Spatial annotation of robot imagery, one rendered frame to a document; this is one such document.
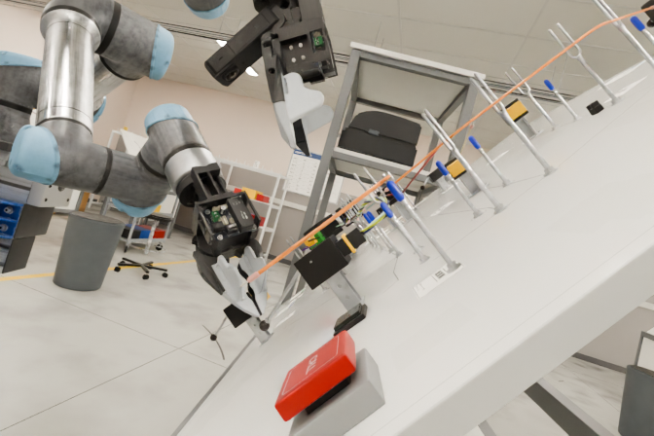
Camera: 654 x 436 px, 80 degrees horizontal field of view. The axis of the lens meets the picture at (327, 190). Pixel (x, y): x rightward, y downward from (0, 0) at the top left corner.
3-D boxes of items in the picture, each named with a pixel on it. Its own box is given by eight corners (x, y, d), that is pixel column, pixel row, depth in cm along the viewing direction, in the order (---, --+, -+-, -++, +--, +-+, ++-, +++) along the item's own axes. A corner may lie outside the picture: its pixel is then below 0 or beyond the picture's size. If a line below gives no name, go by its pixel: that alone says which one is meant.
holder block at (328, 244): (317, 282, 52) (300, 258, 52) (351, 258, 51) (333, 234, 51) (311, 290, 47) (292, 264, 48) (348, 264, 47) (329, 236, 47)
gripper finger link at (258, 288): (268, 300, 47) (236, 237, 51) (258, 319, 51) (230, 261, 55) (290, 290, 48) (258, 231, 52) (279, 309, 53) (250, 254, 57)
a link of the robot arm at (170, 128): (172, 141, 70) (198, 105, 67) (195, 187, 65) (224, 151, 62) (129, 131, 63) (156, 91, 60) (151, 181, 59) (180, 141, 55)
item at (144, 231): (125, 253, 514) (149, 174, 520) (92, 242, 523) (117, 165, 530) (167, 250, 610) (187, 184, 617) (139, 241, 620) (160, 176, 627)
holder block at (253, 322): (233, 363, 80) (205, 322, 81) (280, 327, 80) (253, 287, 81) (226, 372, 75) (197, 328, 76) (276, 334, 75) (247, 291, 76)
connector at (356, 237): (338, 260, 51) (328, 247, 51) (368, 237, 50) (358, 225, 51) (336, 263, 48) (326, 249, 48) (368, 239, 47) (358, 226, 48)
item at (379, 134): (336, 148, 150) (349, 100, 152) (336, 158, 174) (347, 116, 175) (413, 169, 149) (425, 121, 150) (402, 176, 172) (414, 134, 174)
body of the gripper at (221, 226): (209, 239, 47) (175, 167, 52) (202, 273, 53) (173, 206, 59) (266, 223, 52) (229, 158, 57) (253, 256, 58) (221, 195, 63)
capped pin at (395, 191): (445, 273, 36) (374, 180, 37) (455, 264, 36) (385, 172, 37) (453, 273, 34) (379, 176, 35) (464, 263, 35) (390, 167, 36)
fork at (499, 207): (511, 204, 43) (431, 104, 44) (497, 214, 43) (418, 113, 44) (503, 205, 45) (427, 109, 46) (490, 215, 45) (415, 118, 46)
